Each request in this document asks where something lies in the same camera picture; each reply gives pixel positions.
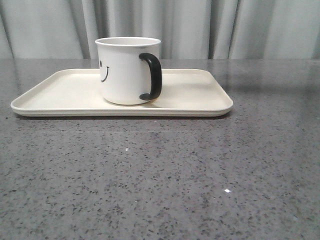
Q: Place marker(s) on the white smiley mug black handle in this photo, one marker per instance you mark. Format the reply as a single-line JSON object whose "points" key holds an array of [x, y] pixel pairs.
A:
{"points": [[130, 69]]}

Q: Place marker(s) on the cream rectangular plastic tray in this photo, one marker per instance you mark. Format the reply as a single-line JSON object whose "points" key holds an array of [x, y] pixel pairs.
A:
{"points": [[76, 93]]}

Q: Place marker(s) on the grey pleated curtain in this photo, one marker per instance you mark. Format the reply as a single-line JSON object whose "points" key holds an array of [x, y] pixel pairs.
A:
{"points": [[188, 29]]}

